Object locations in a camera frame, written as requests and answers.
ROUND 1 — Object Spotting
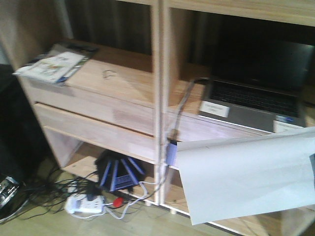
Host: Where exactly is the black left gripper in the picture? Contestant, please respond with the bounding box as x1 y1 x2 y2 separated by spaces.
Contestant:
0 176 20 209

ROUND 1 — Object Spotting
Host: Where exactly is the white paper sheet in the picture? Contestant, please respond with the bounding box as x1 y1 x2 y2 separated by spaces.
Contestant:
177 127 315 225

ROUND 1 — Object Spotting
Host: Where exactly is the white power strip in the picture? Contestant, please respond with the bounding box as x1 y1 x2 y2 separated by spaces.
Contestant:
64 194 103 214

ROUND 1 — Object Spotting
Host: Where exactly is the black blue router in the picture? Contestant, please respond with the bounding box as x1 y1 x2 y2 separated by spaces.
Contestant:
94 149 146 192

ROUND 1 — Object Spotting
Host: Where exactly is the wooden shelf unit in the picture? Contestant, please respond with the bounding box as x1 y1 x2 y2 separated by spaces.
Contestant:
0 0 315 236

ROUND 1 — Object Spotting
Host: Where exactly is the stack of magazines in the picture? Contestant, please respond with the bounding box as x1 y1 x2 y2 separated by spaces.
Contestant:
13 41 98 85

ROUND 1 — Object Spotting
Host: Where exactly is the grey usb hub adapter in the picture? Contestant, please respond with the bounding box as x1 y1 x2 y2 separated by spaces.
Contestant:
165 140 178 166

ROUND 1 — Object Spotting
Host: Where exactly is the white label left palmrest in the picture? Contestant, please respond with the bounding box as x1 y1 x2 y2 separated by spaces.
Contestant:
199 101 230 118

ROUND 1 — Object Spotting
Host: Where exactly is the white label palmrest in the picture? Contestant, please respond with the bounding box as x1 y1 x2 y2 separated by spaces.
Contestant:
274 120 303 133
199 101 230 118

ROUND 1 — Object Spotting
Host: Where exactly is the grey open laptop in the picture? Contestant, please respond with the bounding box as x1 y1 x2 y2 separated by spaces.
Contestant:
199 37 315 132

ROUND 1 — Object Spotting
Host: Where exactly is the white label right palmrest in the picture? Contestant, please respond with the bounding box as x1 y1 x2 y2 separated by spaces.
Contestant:
274 120 303 133

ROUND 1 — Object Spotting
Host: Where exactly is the black cable left of laptop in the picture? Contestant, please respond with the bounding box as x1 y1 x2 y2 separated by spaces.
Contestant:
171 77 210 138

